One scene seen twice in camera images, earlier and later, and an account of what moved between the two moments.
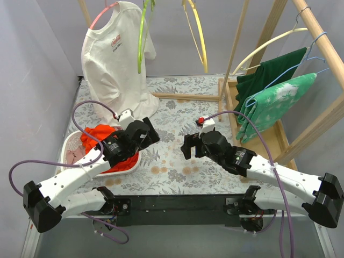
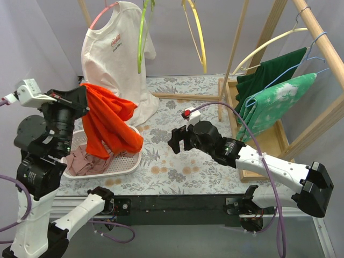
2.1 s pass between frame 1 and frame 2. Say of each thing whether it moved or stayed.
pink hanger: stayed
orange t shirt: moved
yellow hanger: stayed
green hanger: stayed
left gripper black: moved
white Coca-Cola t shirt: stayed
